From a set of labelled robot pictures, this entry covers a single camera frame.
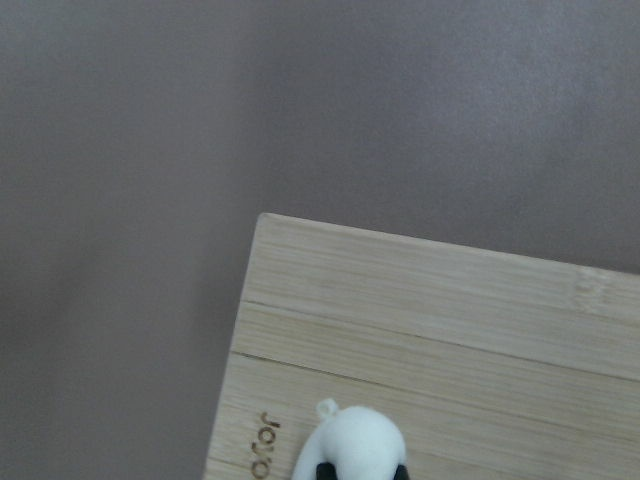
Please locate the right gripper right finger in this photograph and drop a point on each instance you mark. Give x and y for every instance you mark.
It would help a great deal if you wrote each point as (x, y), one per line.
(401, 473)

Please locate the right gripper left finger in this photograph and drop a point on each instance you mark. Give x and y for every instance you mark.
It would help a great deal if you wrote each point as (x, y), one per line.
(325, 471)

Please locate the wooden cutting board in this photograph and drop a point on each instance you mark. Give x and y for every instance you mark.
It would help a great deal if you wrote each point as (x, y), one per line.
(493, 365)

